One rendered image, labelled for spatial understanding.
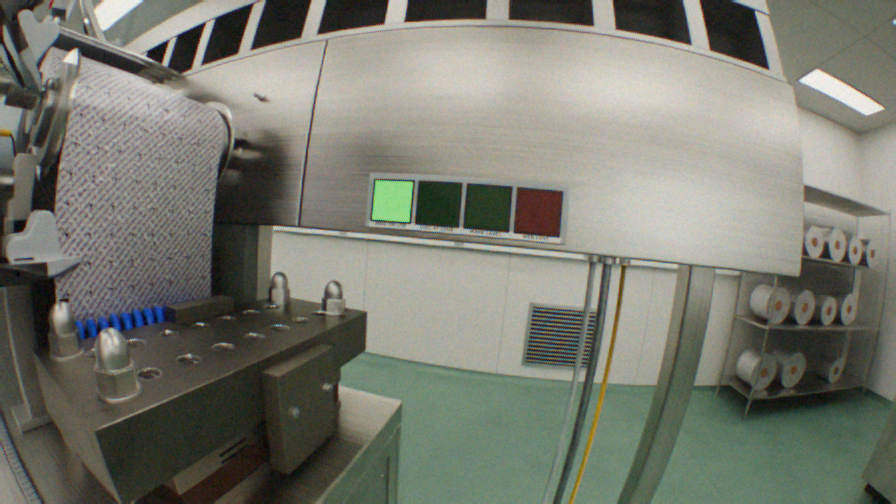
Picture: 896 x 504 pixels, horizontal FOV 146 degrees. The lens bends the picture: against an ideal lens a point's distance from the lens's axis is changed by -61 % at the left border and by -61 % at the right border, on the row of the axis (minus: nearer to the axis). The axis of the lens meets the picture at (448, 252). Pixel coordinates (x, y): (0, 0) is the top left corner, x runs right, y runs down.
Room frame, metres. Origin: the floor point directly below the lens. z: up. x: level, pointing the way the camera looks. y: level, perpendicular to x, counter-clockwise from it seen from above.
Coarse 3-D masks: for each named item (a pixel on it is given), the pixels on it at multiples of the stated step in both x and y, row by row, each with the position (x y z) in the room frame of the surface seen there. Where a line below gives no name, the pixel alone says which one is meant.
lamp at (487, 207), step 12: (468, 192) 0.42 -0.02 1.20; (480, 192) 0.42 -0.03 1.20; (492, 192) 0.42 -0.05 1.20; (504, 192) 0.41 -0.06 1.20; (468, 204) 0.42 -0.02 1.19; (480, 204) 0.42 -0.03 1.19; (492, 204) 0.42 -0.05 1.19; (504, 204) 0.41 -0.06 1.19; (468, 216) 0.42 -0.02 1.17; (480, 216) 0.42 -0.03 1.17; (492, 216) 0.42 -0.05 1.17; (504, 216) 0.41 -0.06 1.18; (492, 228) 0.42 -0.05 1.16; (504, 228) 0.41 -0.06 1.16
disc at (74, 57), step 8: (72, 56) 0.18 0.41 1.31; (80, 56) 0.18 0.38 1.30; (72, 64) 0.18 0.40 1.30; (80, 64) 0.18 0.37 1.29; (72, 72) 0.18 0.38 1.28; (72, 80) 0.17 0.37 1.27; (72, 88) 0.17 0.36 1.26; (72, 96) 0.17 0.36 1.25; (64, 112) 0.17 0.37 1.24; (64, 120) 0.17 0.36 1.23; (64, 128) 0.18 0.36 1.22; (56, 136) 0.18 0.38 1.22; (56, 144) 0.17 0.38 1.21; (56, 152) 0.18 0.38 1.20; (48, 160) 0.18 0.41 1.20; (40, 168) 0.19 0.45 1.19; (48, 168) 0.18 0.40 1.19; (40, 176) 0.19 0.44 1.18; (48, 176) 0.18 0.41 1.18
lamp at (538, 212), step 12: (528, 192) 0.41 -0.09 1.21; (540, 192) 0.41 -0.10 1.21; (552, 192) 0.40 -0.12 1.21; (528, 204) 0.41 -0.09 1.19; (540, 204) 0.41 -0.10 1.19; (552, 204) 0.40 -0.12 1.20; (528, 216) 0.41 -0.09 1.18; (540, 216) 0.41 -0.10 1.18; (552, 216) 0.40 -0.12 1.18; (516, 228) 0.41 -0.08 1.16; (528, 228) 0.41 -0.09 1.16; (540, 228) 0.41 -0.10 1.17; (552, 228) 0.40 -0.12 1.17
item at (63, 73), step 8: (64, 64) 0.17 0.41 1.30; (56, 72) 0.18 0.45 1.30; (64, 72) 0.17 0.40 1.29; (64, 80) 0.17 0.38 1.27; (64, 88) 0.17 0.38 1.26; (64, 96) 0.17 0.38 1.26; (56, 104) 0.17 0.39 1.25; (64, 104) 0.17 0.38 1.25; (56, 112) 0.17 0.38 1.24; (56, 120) 0.17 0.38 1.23; (56, 128) 0.17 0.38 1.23; (48, 136) 0.17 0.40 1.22; (224, 136) 0.42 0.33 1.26; (48, 144) 0.17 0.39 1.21; (40, 152) 0.18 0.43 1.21; (48, 152) 0.18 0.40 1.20; (40, 160) 0.18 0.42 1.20; (56, 160) 0.19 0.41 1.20
